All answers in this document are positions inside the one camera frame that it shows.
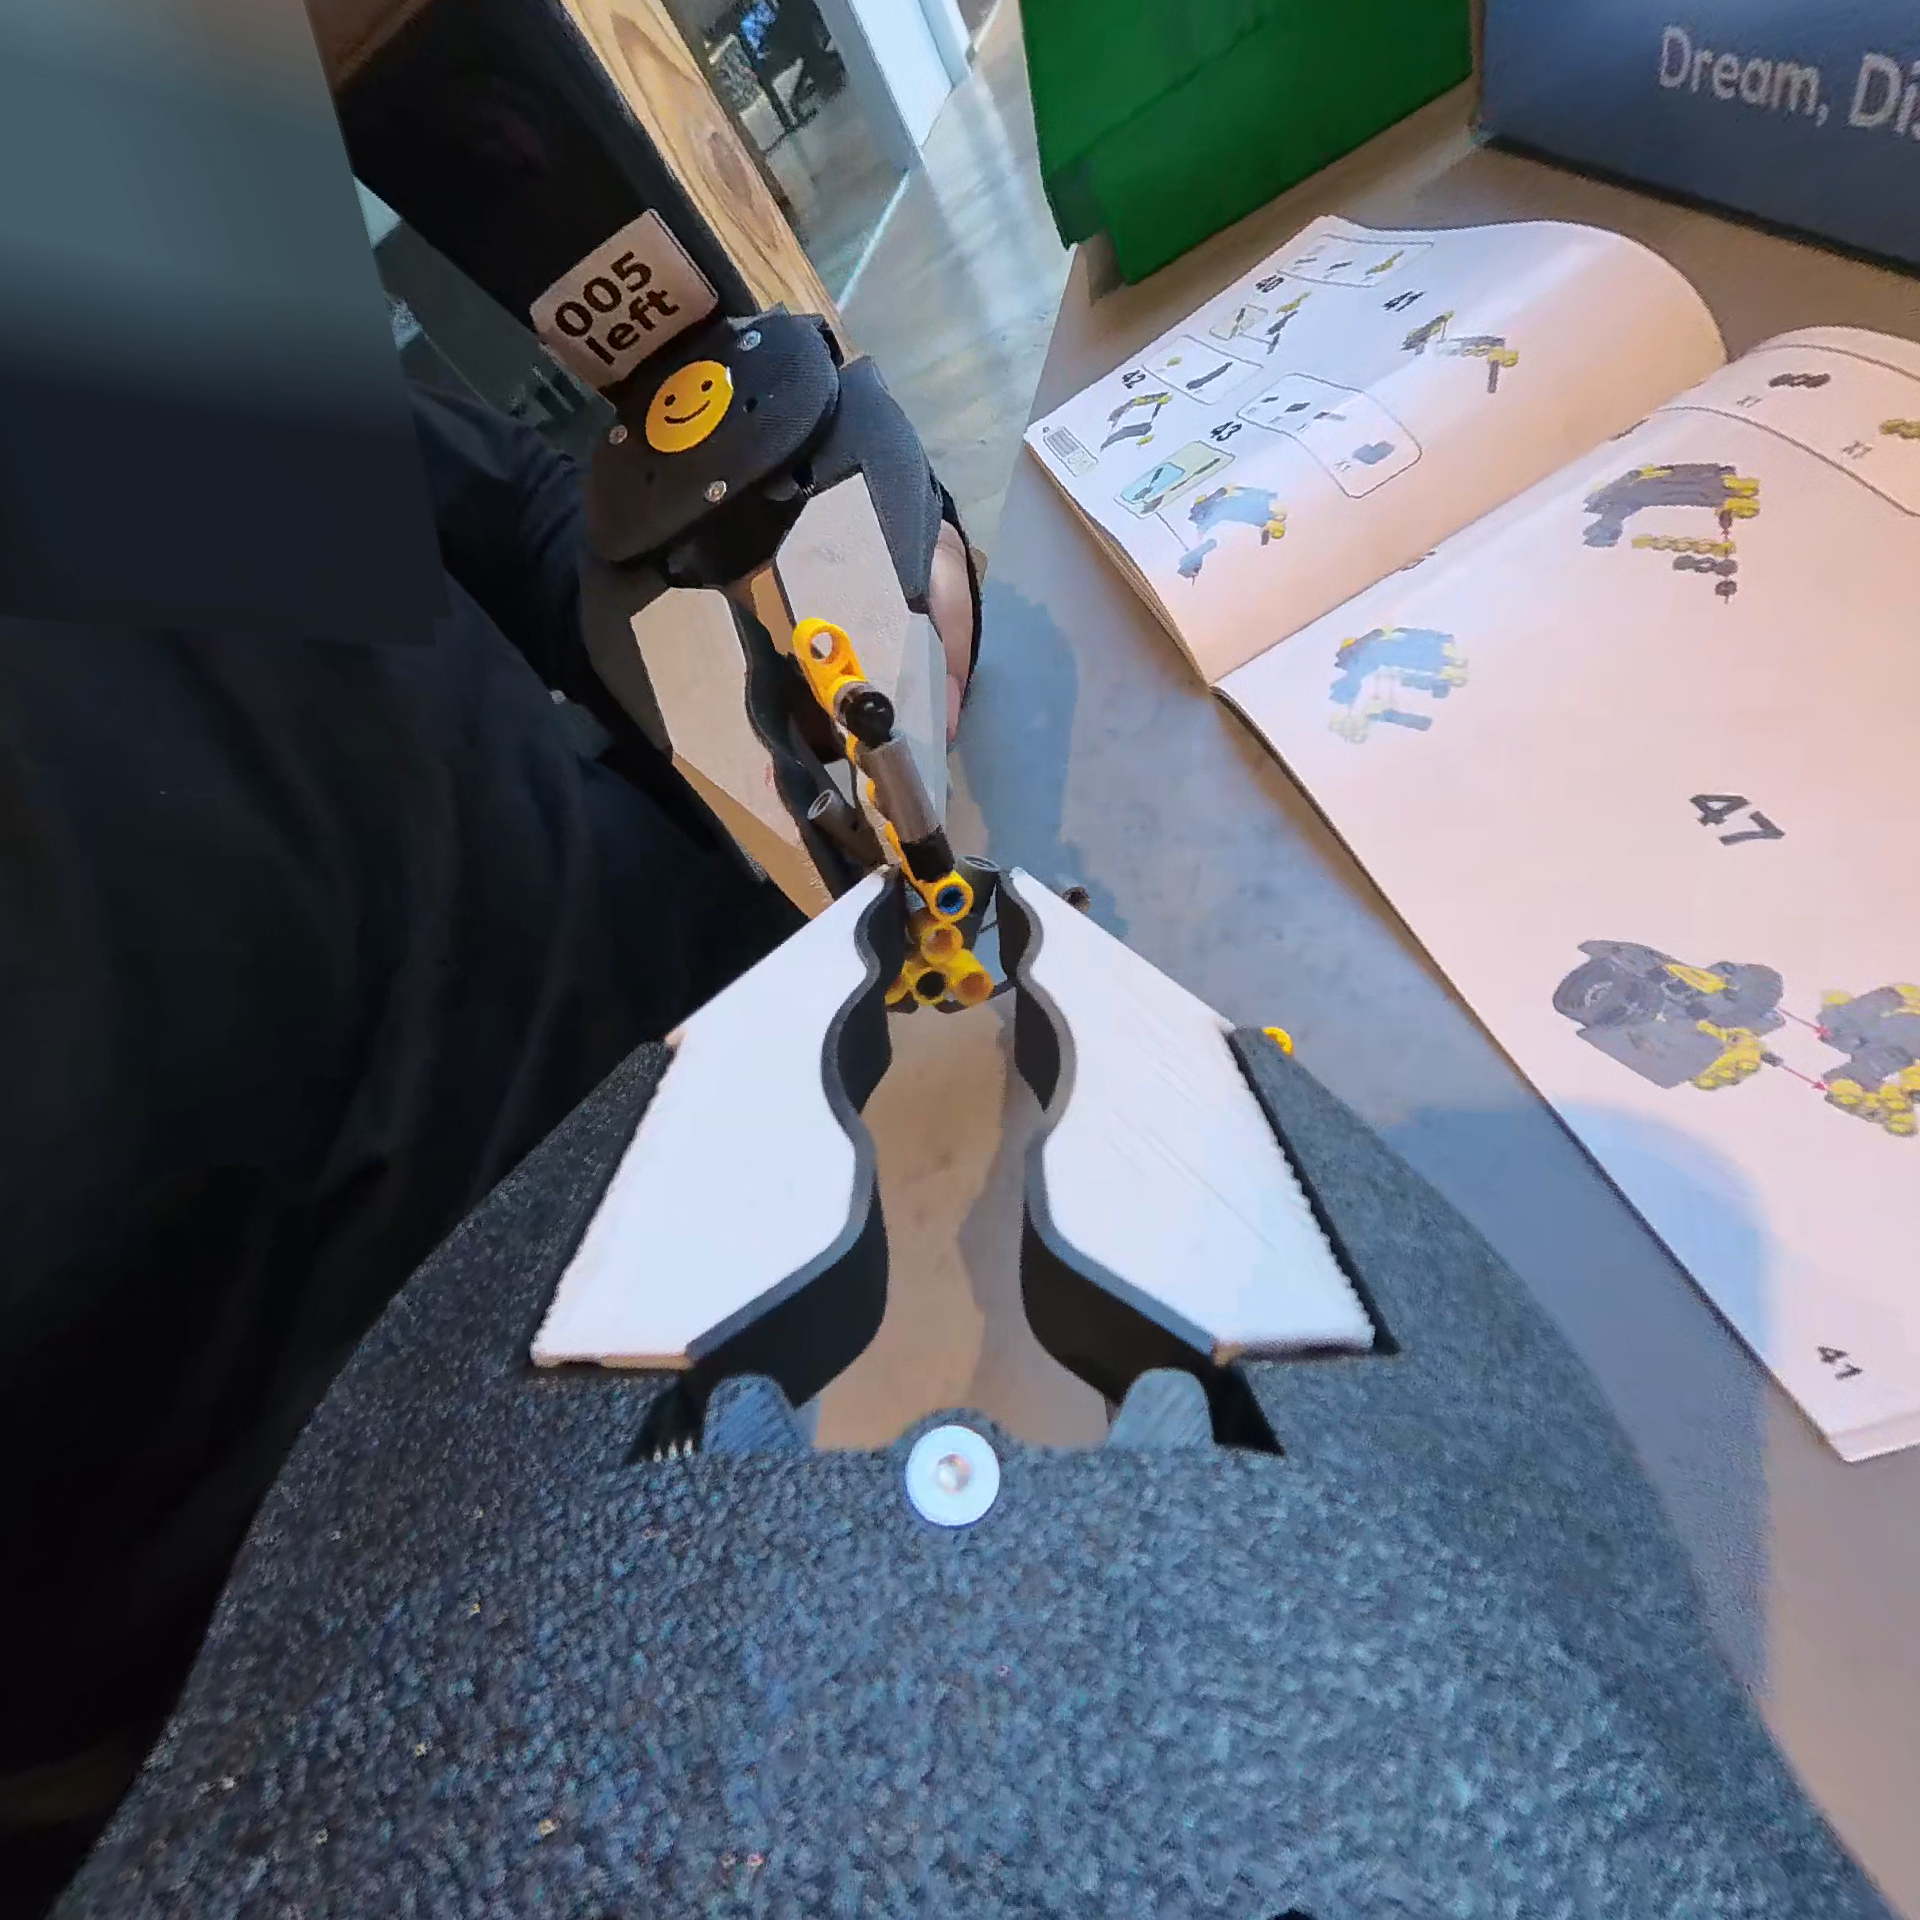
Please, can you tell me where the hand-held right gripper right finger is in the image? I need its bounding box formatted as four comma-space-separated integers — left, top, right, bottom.
996, 866, 1378, 1405

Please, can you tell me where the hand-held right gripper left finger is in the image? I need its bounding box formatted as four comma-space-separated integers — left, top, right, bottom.
531, 875, 893, 1405

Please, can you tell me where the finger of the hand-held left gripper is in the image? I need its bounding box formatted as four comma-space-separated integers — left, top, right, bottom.
629, 576, 851, 912
891, 607, 950, 846

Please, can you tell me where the yellow brick assembly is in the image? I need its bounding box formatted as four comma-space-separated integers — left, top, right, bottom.
786, 614, 1004, 1019

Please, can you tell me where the grey desk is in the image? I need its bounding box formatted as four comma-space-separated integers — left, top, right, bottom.
952, 82, 1920, 1920

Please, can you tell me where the person's left hand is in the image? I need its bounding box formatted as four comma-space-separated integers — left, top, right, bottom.
922, 525, 988, 748

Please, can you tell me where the person's black clothed body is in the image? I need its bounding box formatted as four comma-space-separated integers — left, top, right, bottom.
0, 374, 819, 1848

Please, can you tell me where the open instruction booklet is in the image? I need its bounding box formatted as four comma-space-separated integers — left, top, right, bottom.
1024, 215, 1920, 1465

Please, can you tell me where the green plastic bin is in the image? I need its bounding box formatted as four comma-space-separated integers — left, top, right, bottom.
1020, 0, 1479, 288

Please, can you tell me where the dark blue cardboard box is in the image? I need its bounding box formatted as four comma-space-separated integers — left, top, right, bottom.
1475, 0, 1920, 281

